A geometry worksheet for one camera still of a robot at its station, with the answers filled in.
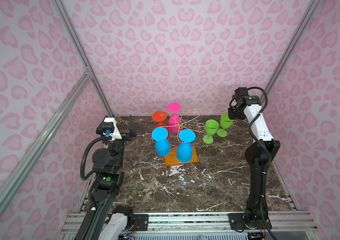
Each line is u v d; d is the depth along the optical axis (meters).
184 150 0.71
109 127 0.46
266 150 0.52
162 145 0.74
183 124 0.74
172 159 0.95
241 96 0.74
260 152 0.59
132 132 0.57
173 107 0.78
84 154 0.39
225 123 0.96
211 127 0.96
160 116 0.73
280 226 0.73
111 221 0.59
